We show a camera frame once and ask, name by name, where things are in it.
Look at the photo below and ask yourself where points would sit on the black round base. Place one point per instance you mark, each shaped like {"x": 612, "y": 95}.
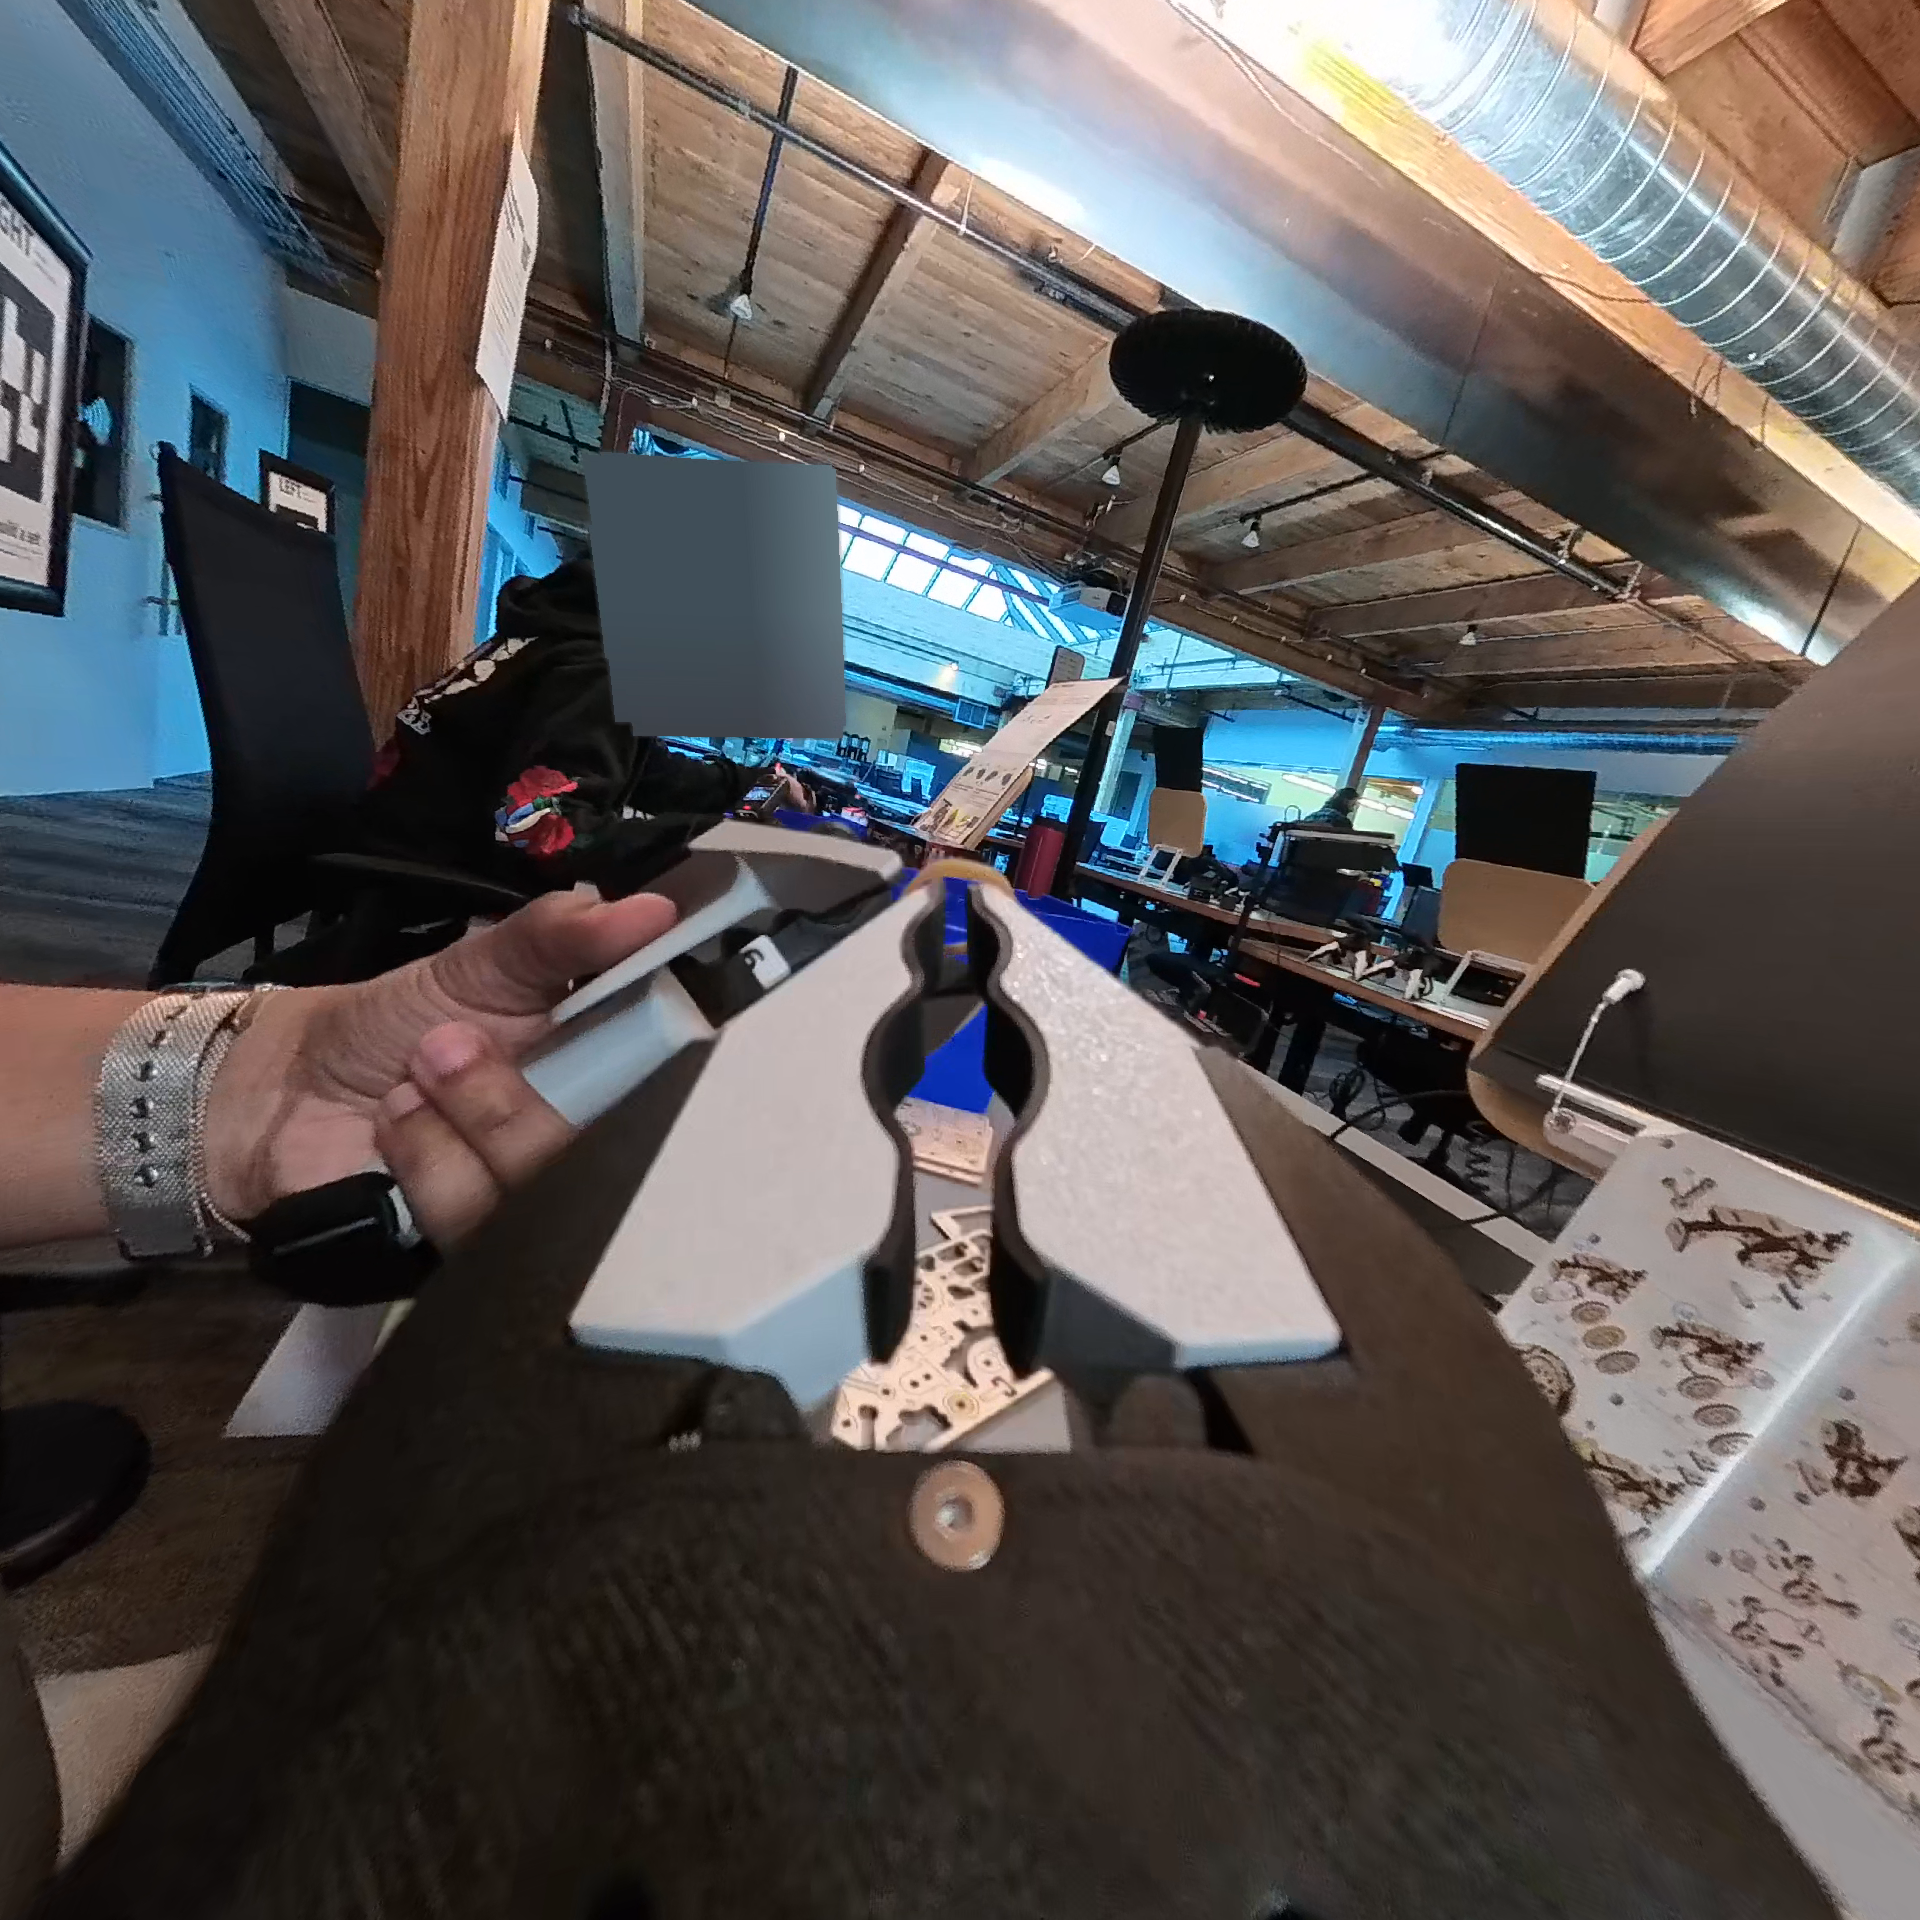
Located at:
{"x": 69, "y": 1484}

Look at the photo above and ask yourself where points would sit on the wooden beam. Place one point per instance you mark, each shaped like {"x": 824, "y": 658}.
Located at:
{"x": 443, "y": 375}

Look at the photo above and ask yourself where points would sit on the wooden gear parts sheet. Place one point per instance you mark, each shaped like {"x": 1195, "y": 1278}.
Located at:
{"x": 938, "y": 1334}

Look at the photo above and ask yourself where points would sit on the wooden display board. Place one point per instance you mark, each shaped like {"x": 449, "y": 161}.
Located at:
{"x": 1020, "y": 750}

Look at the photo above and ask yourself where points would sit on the black floor lamp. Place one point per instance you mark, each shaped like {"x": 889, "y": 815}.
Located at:
{"x": 1209, "y": 369}

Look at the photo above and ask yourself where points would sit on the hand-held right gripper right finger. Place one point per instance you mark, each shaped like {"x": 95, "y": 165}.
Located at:
{"x": 1170, "y": 1200}

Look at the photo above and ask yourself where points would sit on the tan rubber band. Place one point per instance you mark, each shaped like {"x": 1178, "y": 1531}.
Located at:
{"x": 960, "y": 866}

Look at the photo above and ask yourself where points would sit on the silver ventilation duct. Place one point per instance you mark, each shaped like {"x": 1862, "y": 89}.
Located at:
{"x": 1651, "y": 165}

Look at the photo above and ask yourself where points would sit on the black display panel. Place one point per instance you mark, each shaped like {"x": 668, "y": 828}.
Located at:
{"x": 1771, "y": 900}

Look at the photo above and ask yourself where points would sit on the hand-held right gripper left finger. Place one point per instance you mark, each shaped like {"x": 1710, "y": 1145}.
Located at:
{"x": 751, "y": 1184}

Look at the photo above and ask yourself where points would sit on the blue plastic bin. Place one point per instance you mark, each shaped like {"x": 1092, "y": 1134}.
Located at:
{"x": 1080, "y": 931}

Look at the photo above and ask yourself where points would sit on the white paper notice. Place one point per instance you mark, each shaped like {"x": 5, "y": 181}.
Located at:
{"x": 506, "y": 270}

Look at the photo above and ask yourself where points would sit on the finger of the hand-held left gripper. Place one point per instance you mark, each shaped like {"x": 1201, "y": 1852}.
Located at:
{"x": 795, "y": 866}
{"x": 630, "y": 1050}

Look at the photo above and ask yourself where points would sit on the person's left hand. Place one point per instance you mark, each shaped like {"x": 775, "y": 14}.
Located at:
{"x": 345, "y": 1064}

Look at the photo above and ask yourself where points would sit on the framed marker sign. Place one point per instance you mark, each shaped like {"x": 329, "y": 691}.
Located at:
{"x": 297, "y": 492}
{"x": 38, "y": 391}

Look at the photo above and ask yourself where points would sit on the black office chair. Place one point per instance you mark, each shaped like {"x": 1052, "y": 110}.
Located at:
{"x": 255, "y": 675}

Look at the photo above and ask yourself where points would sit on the folded instruction booklet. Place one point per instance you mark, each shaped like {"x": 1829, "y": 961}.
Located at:
{"x": 1725, "y": 1351}

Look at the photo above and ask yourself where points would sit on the stack of wooden parts sheets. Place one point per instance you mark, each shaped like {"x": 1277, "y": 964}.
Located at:
{"x": 948, "y": 1140}

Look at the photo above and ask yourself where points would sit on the long wooden work table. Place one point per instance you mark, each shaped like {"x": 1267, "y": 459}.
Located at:
{"x": 1350, "y": 982}

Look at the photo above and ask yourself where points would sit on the black monitor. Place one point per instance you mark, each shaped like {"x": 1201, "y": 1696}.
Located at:
{"x": 1522, "y": 818}

